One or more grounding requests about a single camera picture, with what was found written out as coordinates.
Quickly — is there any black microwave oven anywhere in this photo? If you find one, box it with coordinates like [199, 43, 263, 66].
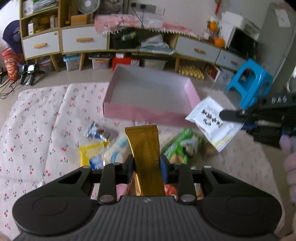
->
[227, 28, 258, 59]

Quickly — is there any orange fruit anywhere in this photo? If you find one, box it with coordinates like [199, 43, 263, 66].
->
[214, 38, 226, 48]
[207, 21, 219, 32]

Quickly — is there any blue silver chocolate packet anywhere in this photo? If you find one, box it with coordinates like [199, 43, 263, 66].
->
[85, 121, 118, 142]

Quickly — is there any white desk fan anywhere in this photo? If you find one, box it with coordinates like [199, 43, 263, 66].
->
[78, 0, 100, 14]

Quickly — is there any yellow biscuit packet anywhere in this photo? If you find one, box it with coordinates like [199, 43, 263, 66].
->
[78, 142, 109, 170]

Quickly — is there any green cracker packet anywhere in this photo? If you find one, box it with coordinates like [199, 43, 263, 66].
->
[162, 128, 203, 166]

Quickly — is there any red monkey paper bag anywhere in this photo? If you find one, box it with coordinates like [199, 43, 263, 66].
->
[2, 47, 23, 82]

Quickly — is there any blue lid storage bin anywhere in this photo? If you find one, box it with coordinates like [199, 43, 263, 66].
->
[63, 54, 80, 72]

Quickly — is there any pink cardboard box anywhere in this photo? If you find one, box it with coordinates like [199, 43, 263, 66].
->
[103, 65, 201, 128]

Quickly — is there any lower orange fruit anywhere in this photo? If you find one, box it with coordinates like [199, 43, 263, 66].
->
[214, 38, 226, 48]

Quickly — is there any right hand purple glove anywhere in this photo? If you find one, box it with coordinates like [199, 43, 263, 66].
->
[280, 135, 296, 204]

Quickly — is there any red shoe box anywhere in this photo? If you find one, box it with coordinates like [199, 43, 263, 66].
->
[112, 57, 139, 71]

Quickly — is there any yellow egg tray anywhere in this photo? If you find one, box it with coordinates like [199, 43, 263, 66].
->
[179, 65, 205, 80]

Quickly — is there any cherry print white blanket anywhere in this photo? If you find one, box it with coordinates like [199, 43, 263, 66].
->
[1, 82, 280, 239]

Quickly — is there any wooden white drawer cabinet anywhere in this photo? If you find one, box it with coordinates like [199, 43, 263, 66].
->
[20, 1, 247, 71]

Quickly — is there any clear orange handle bin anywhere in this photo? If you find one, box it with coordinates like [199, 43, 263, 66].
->
[88, 53, 112, 70]

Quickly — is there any gold foil snack bar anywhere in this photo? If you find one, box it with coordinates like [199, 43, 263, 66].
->
[125, 125, 165, 196]

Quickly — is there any white blue rice cracker packet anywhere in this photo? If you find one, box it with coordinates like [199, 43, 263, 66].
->
[89, 135, 132, 170]

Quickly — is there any upper orange fruit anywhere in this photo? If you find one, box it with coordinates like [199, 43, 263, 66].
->
[207, 21, 219, 32]

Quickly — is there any white snack packet black text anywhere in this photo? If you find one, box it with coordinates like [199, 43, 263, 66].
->
[185, 96, 243, 152]

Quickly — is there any pink fringed cloth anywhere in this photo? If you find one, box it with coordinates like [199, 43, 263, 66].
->
[94, 14, 201, 40]

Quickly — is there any blue plastic stool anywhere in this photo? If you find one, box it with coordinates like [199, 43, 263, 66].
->
[226, 59, 273, 109]

